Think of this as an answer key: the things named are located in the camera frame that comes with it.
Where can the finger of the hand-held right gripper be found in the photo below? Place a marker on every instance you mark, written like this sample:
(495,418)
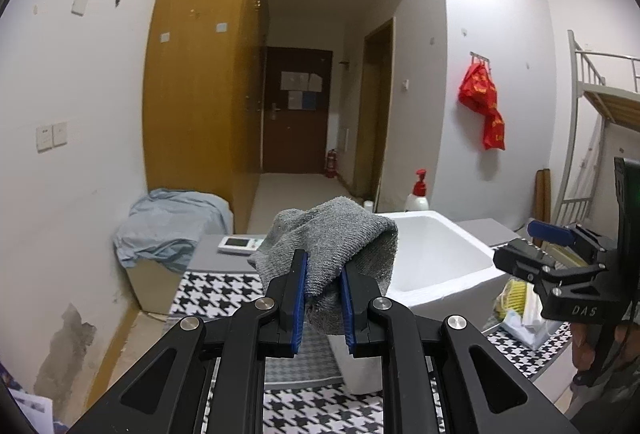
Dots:
(547,230)
(520,259)

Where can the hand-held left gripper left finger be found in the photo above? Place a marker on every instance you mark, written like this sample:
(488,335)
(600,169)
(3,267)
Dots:
(299,299)

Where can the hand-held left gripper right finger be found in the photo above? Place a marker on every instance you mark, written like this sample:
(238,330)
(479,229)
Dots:
(347,309)

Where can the yellow foam net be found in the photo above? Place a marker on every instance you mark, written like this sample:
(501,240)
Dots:
(520,296)

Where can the green plastic bag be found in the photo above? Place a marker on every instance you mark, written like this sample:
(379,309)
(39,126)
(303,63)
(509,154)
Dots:
(522,329)

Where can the grey sock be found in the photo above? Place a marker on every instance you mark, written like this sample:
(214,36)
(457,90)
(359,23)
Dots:
(340,229)

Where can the white plastic bin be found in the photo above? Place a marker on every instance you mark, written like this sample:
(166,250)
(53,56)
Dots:
(430,244)

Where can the wooden boards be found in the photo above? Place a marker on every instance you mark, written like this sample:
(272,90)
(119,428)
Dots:
(542,199)

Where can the houndstooth table cloth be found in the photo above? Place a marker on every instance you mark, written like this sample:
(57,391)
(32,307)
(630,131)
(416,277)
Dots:
(220,289)

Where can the white remote control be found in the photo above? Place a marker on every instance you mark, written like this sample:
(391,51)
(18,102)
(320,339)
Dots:
(240,244)

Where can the red printed plastic bag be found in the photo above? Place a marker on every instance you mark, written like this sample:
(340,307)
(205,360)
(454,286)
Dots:
(495,131)
(477,89)

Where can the white lotion pump bottle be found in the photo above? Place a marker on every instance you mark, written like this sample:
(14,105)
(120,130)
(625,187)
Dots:
(417,199)

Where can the red fire extinguisher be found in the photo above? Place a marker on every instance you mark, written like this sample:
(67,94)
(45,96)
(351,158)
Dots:
(331,164)

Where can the light blue sheet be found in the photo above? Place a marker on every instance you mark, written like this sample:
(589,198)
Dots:
(170,224)

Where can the cream storage box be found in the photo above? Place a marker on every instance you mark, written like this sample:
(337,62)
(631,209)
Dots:
(150,289)

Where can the metal bunk bed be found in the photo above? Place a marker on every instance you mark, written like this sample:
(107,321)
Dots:
(590,84)

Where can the brown entrance door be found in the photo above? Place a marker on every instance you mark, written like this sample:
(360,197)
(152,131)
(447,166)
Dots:
(297,139)

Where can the blue and white paper notice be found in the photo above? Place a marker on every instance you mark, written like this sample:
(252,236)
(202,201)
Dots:
(302,100)

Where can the wooden wardrobe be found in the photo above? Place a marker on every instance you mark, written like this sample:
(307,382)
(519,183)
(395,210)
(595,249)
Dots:
(200,89)

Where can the printed papers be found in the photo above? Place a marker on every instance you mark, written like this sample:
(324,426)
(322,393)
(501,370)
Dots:
(32,411)

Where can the wooden side door frame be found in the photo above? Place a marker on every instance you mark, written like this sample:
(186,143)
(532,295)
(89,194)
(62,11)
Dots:
(375,114)

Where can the white light switch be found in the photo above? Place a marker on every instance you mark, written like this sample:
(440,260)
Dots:
(60,134)
(44,136)

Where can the white wall box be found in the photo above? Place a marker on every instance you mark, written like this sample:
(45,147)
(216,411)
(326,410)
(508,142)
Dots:
(79,4)

